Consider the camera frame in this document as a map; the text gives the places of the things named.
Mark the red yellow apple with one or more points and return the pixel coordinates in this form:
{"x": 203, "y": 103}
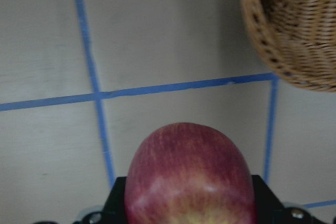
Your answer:
{"x": 189, "y": 173}

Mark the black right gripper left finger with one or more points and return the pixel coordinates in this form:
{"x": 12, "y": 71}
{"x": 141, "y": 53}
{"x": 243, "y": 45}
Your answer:
{"x": 114, "y": 210}

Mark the wicker basket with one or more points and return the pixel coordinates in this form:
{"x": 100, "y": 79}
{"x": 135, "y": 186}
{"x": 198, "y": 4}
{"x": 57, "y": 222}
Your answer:
{"x": 295, "y": 39}

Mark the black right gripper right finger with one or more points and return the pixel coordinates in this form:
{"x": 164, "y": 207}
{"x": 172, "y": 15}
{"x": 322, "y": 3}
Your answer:
{"x": 269, "y": 209}

